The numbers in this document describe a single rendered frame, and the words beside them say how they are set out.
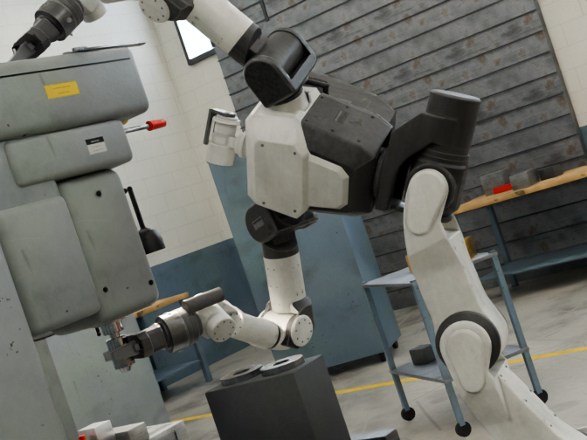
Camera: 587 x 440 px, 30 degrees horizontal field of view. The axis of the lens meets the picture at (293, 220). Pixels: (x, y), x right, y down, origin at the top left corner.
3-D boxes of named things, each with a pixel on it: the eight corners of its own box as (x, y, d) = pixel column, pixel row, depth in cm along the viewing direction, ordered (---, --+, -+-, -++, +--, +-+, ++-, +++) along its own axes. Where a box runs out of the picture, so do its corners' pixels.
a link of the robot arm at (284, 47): (263, 10, 241) (311, 49, 243) (243, 35, 247) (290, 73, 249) (242, 35, 233) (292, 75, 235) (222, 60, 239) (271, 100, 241)
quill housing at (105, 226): (109, 316, 257) (65, 187, 256) (168, 299, 244) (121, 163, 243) (46, 340, 242) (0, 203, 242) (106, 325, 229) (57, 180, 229)
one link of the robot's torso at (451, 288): (516, 353, 251) (469, 155, 248) (505, 374, 234) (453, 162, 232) (452, 364, 256) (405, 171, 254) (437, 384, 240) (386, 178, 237)
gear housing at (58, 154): (71, 186, 260) (57, 147, 260) (137, 159, 245) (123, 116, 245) (-46, 216, 234) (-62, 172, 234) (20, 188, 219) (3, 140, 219)
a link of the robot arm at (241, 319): (181, 312, 257) (219, 324, 266) (200, 332, 250) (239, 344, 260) (195, 288, 256) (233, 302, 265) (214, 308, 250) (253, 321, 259)
